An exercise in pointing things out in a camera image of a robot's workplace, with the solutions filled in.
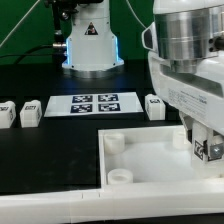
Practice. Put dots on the white obstacle front wall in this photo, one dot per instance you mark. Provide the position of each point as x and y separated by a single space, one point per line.
115 202

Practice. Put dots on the white square table top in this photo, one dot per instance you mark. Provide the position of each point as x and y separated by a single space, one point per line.
152 155

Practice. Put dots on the black camera stand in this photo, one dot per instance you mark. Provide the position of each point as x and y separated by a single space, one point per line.
62 10

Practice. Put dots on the white sheet with fiducial tags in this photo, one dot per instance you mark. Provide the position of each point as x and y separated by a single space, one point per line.
93 104

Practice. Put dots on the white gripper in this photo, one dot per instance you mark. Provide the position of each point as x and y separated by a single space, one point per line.
199 95

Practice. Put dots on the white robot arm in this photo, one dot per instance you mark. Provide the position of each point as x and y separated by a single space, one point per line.
185 44

